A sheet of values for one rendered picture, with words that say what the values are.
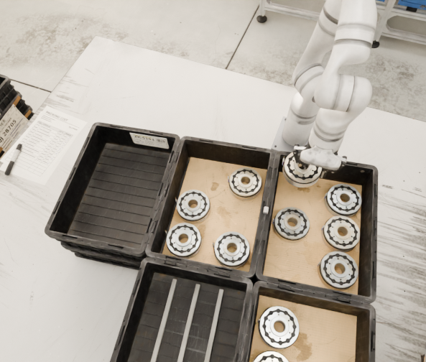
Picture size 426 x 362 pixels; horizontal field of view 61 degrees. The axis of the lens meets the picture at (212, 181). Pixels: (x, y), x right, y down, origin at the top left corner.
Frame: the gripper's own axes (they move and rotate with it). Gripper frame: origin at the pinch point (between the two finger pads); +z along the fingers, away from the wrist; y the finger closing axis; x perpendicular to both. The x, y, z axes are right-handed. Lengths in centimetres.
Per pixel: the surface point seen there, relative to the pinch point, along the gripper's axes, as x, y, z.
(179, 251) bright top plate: 30.0, 29.7, 13.0
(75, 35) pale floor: -121, 191, 99
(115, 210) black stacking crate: 23, 55, 16
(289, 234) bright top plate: 14.9, 1.3, 13.6
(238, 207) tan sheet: 10.4, 18.2, 16.3
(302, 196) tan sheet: 0.4, 0.6, 16.7
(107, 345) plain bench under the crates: 60, 43, 28
